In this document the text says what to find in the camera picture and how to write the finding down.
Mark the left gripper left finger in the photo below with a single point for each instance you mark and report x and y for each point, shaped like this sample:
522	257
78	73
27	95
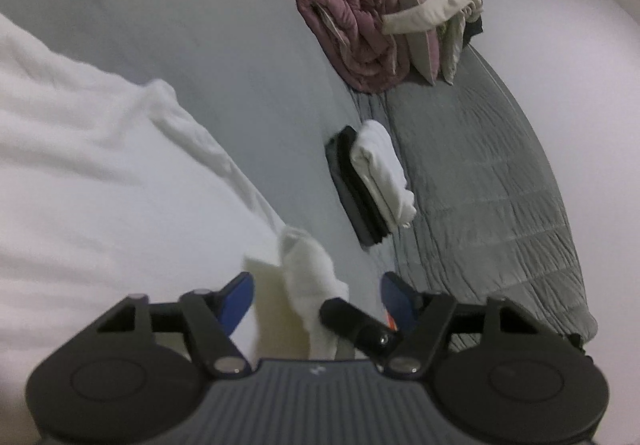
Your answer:
201	309

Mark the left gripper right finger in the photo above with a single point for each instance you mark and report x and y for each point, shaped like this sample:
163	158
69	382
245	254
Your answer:
405	306

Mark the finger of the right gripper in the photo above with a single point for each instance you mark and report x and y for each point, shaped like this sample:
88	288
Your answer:
367	335

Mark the white garment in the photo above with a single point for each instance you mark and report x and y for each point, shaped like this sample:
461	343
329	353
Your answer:
375	161
110	188

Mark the folded black garment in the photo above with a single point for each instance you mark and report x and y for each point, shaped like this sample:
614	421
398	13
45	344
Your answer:
356	200

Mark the grey quilted blanket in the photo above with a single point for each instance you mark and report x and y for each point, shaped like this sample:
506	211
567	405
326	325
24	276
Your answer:
490	219

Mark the folded white garment on stack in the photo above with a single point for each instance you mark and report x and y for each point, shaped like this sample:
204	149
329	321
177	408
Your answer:
375	161

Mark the grey bed sheet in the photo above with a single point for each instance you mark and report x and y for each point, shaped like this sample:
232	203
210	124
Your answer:
253	74

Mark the purple quilted jacket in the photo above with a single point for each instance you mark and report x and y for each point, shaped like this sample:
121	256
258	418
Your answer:
350	34

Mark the beige cloth on pile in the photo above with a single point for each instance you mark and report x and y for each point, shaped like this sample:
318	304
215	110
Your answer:
425	15

